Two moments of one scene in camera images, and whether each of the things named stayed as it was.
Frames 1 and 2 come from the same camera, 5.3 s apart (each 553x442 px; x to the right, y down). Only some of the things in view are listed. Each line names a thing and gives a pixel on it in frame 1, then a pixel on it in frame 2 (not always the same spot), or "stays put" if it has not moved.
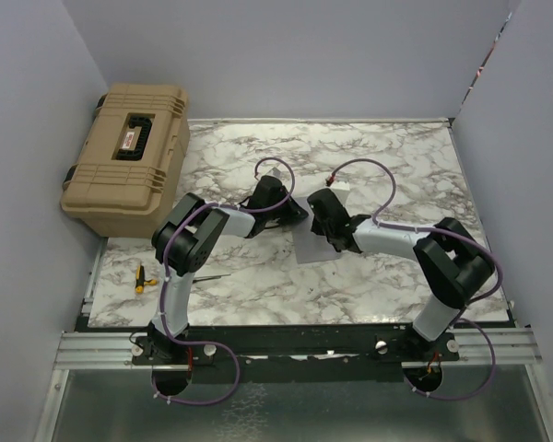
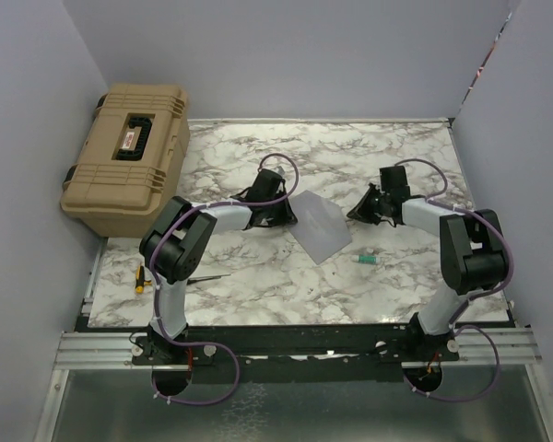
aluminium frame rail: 86,351 stays put
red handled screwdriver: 209,278 stays put
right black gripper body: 321,228 to 379,199
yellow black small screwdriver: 141,282 stays put
